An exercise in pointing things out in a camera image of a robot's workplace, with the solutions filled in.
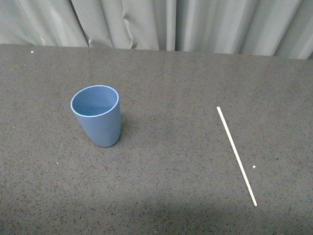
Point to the pale wooden chopstick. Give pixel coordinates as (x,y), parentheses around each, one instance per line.
(238,159)

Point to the blue plastic cup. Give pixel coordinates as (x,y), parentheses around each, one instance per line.
(97,109)

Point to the grey-white curtain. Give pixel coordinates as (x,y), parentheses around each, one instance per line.
(253,27)

